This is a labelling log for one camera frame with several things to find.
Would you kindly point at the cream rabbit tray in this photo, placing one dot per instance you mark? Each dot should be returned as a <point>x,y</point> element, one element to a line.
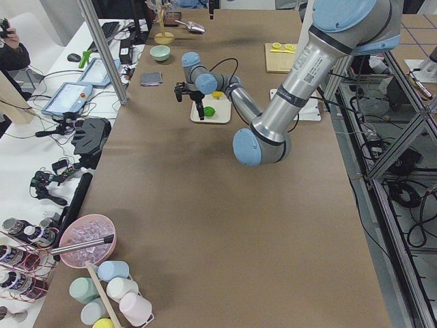
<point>216,107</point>

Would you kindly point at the blue plastic cup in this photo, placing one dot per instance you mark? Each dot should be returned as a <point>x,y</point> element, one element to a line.
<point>113,268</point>

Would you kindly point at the yellow plastic knife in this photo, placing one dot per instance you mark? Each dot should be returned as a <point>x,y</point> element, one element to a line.
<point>282,51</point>

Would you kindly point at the white plastic cup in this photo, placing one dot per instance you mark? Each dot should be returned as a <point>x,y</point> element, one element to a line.
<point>118,287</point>

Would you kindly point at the pink plastic cup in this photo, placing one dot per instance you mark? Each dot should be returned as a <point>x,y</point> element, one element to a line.
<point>136,309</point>

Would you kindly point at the mint green bowl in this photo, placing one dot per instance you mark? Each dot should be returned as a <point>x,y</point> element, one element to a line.
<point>160,53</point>

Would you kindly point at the black flat bar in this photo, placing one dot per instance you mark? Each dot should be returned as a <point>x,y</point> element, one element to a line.
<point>71,212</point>

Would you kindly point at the black computer mouse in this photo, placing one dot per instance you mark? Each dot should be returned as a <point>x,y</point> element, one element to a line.
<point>73,57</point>

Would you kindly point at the yellow lemon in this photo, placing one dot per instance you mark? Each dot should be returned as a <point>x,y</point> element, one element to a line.
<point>216,94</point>

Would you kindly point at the pink bowl of ice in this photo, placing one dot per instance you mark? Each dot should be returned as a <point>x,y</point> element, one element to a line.
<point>88,228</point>

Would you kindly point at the green plastic cup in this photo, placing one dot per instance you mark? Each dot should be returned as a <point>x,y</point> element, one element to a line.
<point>83,290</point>

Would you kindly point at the aluminium frame post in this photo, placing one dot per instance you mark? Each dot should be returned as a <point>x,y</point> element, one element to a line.
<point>89,14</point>

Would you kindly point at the grey plastic cup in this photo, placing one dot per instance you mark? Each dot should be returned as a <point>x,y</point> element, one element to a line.
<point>93,311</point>

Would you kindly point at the black keyboard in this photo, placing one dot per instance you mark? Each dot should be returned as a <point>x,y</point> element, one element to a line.
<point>109,29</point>

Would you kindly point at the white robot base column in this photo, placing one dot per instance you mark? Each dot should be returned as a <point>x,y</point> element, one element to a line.
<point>310,66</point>

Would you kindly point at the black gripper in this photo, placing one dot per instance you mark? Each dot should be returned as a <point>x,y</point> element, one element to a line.
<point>197,97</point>

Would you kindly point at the silver metal scoop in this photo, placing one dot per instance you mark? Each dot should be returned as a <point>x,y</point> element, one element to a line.
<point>192,27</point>

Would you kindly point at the blue teach pendant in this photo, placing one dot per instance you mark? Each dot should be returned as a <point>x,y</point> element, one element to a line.
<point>69,98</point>
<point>95,74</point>

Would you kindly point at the blue teach pendant far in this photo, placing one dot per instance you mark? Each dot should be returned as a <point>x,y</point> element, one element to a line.
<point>95,74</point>

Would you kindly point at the wooden mug tree stand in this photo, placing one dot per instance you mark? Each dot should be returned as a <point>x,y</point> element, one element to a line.
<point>162,37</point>

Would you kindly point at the blue teach pendant near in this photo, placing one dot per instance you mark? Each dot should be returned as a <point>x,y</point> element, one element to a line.
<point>69,98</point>

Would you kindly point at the grey folded cloth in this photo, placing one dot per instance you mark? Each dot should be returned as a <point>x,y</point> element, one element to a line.
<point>151,79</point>

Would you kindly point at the metal scoop in ice bowl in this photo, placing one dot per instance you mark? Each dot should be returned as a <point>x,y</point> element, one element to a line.
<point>79,246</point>

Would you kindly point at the yellow plastic cup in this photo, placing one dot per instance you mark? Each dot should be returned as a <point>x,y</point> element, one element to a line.
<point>103,323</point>

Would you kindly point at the wooden cutting board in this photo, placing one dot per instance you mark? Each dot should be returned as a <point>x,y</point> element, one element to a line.
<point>278,62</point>

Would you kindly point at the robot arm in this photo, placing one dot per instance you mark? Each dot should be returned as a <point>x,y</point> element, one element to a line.
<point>338,29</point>

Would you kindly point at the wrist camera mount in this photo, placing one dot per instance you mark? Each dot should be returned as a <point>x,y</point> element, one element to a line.
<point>180,90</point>

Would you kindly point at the copper wire bottle rack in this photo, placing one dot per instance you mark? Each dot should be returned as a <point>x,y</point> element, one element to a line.
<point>26,264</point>

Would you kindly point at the green lime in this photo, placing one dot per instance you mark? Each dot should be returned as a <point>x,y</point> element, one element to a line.
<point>209,111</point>

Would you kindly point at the black plastic bracket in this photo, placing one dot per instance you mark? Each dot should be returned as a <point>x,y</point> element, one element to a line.
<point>89,139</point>

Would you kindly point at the green clamp tool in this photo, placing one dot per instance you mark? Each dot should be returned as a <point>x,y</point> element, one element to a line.
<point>85,58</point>

